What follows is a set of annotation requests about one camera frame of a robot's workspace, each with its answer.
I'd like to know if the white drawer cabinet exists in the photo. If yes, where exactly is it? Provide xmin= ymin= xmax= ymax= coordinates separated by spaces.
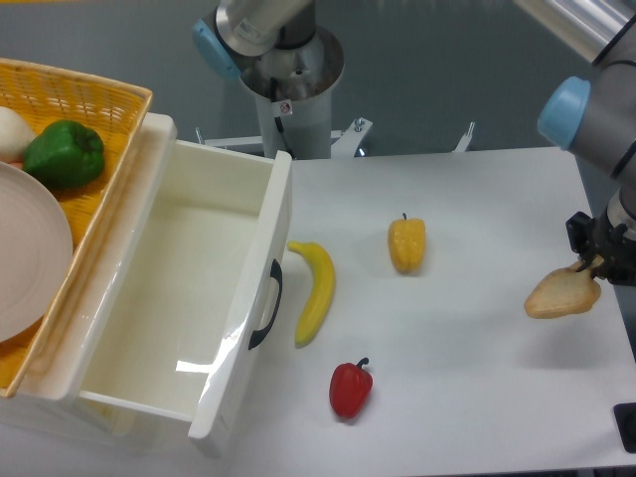
xmin=0 ymin=112 xmax=225 ymax=461

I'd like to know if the black object at table edge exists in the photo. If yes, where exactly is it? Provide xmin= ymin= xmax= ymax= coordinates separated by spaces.
xmin=613 ymin=402 xmax=636 ymax=454

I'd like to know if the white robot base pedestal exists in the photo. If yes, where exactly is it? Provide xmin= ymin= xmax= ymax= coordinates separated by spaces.
xmin=240 ymin=27 xmax=344 ymax=160

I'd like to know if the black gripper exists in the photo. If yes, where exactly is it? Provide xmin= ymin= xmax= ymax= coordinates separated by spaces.
xmin=565 ymin=212 xmax=635 ymax=285

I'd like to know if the upper white drawer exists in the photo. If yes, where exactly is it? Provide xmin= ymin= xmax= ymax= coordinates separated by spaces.
xmin=74 ymin=138 xmax=293 ymax=440

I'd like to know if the green bell pepper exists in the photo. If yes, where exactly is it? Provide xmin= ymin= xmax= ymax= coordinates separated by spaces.
xmin=23 ymin=119 xmax=105 ymax=190

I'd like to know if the pink plate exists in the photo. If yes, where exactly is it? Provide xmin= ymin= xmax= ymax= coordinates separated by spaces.
xmin=1 ymin=164 xmax=74 ymax=341

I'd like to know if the white round vegetable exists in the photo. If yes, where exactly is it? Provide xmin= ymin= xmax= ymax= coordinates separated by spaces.
xmin=0 ymin=106 xmax=36 ymax=164

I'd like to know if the black drawer handle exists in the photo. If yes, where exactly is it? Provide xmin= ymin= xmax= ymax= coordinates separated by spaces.
xmin=248 ymin=258 xmax=283 ymax=350

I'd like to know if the yellow banana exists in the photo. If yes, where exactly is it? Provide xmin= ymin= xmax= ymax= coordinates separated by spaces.
xmin=287 ymin=240 xmax=336 ymax=348

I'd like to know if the red bell pepper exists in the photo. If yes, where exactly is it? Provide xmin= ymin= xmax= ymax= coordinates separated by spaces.
xmin=329 ymin=357 xmax=374 ymax=419

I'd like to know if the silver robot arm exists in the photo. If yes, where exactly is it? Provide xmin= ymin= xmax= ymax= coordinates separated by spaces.
xmin=192 ymin=1 xmax=635 ymax=286

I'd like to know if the yellow woven basket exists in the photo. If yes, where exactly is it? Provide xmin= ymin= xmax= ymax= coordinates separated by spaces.
xmin=1 ymin=59 xmax=153 ymax=398

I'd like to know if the yellow bell pepper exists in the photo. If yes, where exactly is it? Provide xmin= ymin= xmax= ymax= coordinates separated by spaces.
xmin=388 ymin=213 xmax=426 ymax=274

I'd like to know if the triangle bread slice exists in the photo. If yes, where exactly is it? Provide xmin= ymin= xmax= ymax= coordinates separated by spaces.
xmin=524 ymin=260 xmax=601 ymax=319

